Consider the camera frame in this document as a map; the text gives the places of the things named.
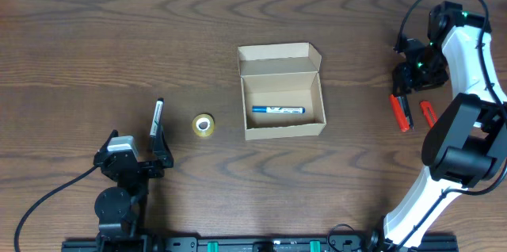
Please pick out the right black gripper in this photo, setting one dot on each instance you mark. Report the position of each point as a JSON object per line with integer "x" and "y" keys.
{"x": 401, "y": 81}

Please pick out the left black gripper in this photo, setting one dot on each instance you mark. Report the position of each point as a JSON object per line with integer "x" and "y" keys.
{"x": 163, "y": 154}

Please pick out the black marker pen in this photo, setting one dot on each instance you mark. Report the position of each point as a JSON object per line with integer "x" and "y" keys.
{"x": 156, "y": 120}

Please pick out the red utility knife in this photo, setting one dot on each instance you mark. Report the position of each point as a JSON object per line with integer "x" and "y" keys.
{"x": 428, "y": 112}

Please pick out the red stapler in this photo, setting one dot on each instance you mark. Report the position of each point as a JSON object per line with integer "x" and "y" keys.
{"x": 401, "y": 110}

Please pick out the blue marker pen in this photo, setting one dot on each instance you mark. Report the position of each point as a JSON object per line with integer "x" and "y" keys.
{"x": 278, "y": 110}

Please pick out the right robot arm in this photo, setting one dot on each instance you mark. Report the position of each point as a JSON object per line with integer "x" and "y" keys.
{"x": 467, "y": 143}

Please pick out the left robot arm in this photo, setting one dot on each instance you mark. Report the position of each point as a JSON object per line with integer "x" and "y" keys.
{"x": 121, "y": 209}

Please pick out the yellow tape roll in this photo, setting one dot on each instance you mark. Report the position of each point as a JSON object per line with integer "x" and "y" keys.
{"x": 203, "y": 125}

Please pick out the open cardboard box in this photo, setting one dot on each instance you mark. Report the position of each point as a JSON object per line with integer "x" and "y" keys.
{"x": 281, "y": 90}

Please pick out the black mounting rail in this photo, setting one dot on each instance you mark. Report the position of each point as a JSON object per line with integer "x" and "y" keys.
{"x": 348, "y": 243}

